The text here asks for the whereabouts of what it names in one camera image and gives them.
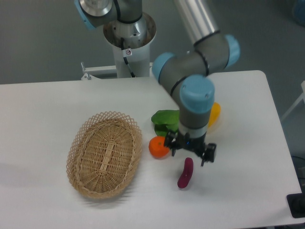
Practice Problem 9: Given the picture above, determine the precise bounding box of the orange tangerine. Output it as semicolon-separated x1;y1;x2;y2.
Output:
148;136;170;158

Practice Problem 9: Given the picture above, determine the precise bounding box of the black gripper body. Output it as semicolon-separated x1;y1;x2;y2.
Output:
176;132;206;155

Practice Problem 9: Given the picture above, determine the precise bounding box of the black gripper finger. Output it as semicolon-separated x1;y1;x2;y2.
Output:
163;130;182;157
201;143;217;167

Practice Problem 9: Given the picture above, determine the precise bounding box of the black box at table edge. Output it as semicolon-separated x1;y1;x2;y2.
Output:
286;193;305;219

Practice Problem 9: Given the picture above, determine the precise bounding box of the white metal base frame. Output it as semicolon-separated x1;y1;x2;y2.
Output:
80;61;154;81

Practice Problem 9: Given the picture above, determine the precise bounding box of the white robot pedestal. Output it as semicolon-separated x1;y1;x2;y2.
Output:
103;12;156;78

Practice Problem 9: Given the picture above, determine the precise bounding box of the purple sweet potato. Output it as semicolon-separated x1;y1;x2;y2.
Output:
177;157;193;189

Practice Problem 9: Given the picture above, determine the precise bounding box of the green bok choy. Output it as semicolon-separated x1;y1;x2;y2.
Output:
151;110;179;137

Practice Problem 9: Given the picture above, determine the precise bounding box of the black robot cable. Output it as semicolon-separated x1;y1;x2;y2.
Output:
120;38;136;78

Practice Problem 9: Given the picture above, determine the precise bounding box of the white furniture leg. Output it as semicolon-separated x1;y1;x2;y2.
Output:
280;81;305;122

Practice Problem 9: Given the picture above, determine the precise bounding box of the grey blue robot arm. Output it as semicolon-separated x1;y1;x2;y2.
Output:
74;0;240;163

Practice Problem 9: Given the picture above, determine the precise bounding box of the woven wicker basket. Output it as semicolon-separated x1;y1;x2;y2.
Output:
66;111;142;199

